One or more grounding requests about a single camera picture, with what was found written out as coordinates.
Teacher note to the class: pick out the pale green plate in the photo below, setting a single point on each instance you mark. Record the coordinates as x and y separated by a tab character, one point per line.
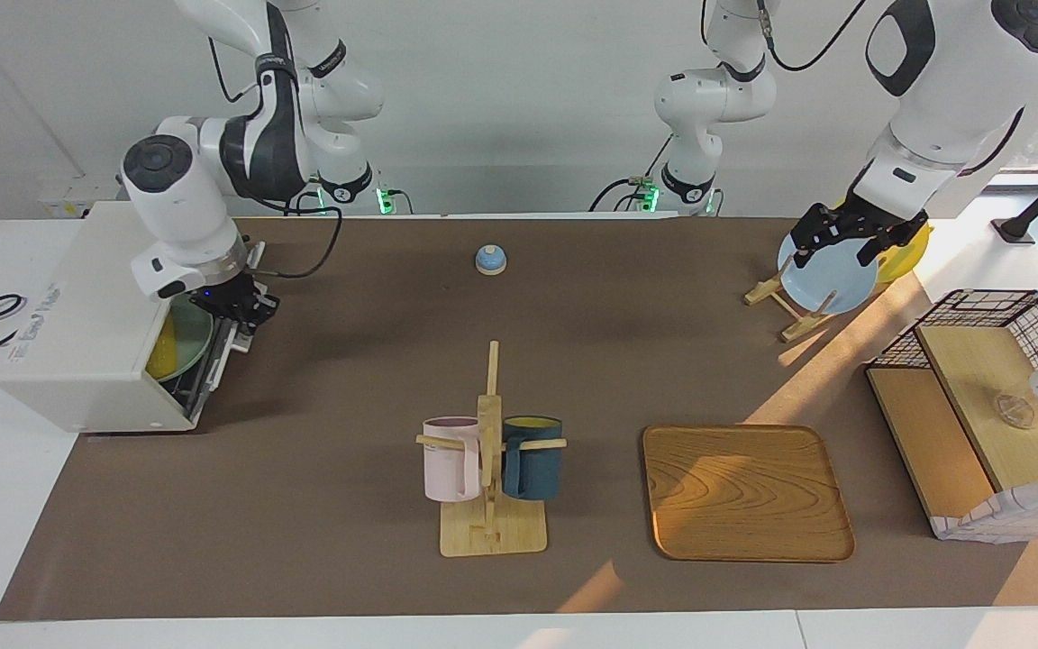
193	347

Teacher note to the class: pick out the light blue plate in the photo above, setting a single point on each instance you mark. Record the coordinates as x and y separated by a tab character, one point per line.
830	281

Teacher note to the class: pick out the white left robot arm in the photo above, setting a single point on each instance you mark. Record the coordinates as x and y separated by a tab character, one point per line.
951	81

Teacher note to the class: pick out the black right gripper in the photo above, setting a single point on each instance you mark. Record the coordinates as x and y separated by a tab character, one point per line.
235	297

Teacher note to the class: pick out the oven door with glass window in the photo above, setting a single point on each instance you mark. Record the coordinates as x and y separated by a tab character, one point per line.
208	379

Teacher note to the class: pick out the pink mug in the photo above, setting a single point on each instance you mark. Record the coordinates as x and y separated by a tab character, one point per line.
447	469

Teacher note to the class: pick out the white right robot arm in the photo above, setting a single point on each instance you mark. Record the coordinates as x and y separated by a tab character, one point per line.
177	207

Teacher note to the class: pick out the clear glass object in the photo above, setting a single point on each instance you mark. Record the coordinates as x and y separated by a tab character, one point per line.
1013	410

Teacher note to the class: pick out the wooden tray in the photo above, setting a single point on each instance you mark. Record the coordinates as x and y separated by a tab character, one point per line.
744	496

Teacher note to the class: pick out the blue call bell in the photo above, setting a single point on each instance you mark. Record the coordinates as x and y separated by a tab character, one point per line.
490	260

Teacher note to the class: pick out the wooden mug rack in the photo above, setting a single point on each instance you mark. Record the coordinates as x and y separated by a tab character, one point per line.
492	536

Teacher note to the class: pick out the white toaster oven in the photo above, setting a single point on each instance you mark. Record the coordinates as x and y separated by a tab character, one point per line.
77	333

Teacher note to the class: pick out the yellow plate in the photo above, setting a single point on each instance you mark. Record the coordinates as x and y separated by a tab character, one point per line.
902	263

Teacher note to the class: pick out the brown table mat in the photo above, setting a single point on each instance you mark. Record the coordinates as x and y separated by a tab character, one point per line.
330	406

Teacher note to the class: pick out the wooden dish rack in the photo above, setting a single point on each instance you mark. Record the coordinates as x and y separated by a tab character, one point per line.
764	293

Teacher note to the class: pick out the dark blue mug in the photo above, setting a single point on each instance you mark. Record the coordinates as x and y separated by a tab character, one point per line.
537	469

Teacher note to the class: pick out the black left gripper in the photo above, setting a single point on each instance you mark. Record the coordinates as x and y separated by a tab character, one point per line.
870	216

